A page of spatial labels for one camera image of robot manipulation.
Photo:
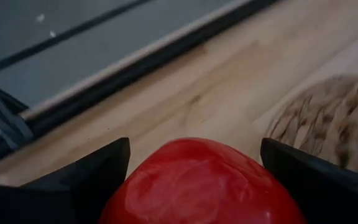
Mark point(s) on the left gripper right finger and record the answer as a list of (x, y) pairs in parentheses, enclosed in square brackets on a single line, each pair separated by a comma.
[(328, 193)]

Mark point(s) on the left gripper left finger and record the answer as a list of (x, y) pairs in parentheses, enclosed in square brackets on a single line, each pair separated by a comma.
[(67, 196)]

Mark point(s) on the glossy red tomato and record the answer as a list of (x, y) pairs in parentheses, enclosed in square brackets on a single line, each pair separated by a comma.
[(200, 186)]

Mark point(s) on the black metal table frame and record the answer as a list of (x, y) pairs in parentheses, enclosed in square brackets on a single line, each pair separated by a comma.
[(135, 73)]

